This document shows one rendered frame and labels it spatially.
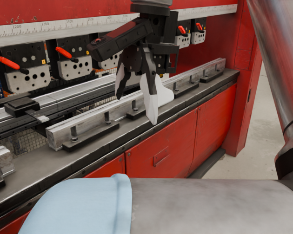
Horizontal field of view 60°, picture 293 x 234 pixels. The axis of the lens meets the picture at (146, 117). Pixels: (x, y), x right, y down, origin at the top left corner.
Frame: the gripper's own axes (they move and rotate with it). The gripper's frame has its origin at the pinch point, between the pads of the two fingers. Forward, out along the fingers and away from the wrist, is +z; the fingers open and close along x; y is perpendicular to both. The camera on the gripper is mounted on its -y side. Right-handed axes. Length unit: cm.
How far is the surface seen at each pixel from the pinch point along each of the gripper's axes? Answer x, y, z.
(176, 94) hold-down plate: 80, 78, 26
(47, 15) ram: 58, -4, -15
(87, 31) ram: 63, 13, -10
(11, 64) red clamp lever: 49, -17, 0
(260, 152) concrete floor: 87, 208, 99
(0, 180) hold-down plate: 45, -24, 40
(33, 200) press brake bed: 41, -14, 49
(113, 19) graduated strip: 68, 26, -16
